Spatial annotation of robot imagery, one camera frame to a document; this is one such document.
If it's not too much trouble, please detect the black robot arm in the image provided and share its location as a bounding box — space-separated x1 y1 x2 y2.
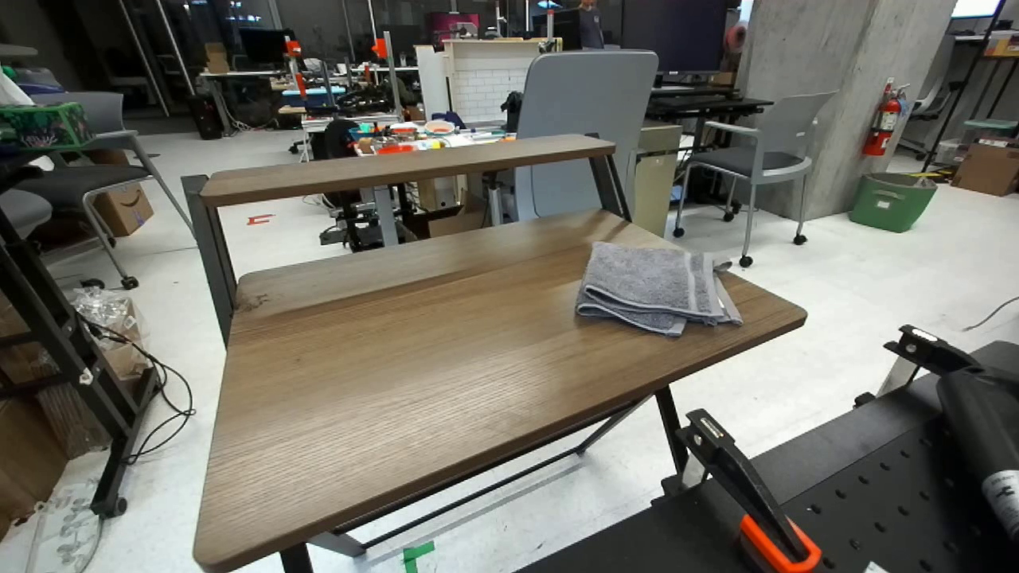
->
939 370 1019 542

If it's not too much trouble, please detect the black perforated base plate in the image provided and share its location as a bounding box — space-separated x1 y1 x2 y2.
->
522 374 1019 573

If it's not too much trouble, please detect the grey chair on castors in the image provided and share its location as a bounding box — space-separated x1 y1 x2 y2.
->
682 91 830 246

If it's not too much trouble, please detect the wooden desk with shelf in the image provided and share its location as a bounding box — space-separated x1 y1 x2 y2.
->
185 134 805 573

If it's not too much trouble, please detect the red fire extinguisher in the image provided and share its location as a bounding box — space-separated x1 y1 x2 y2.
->
861 81 901 156

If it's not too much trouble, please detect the grey divider panel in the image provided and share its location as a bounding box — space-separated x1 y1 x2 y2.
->
515 47 659 220

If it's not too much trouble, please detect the grey chair left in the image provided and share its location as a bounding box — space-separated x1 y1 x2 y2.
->
0 91 187 289

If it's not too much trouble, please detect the cardboard box left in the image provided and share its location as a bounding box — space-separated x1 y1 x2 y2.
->
94 185 153 235

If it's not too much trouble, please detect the black clamp right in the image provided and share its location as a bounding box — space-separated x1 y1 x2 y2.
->
887 324 977 372

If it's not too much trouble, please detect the beige cabinet behind desk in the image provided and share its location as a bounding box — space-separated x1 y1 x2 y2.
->
634 124 682 235

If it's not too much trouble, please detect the cardboard box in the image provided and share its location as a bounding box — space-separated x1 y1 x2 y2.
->
94 185 153 235
954 144 1019 194

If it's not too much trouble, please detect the black metal stand left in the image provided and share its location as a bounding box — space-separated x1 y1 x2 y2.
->
0 213 163 519

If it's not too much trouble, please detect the cluttered background work table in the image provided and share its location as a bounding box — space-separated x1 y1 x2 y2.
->
298 110 522 163

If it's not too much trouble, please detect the folded grey cloth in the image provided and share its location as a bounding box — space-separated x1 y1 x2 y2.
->
577 240 741 338

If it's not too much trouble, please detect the green plastic bin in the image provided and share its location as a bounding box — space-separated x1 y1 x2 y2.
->
850 171 937 231

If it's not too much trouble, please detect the black cable on floor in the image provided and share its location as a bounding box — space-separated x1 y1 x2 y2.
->
98 322 199 465

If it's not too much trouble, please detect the cardboard box right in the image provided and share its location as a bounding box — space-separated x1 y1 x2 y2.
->
954 144 1019 194

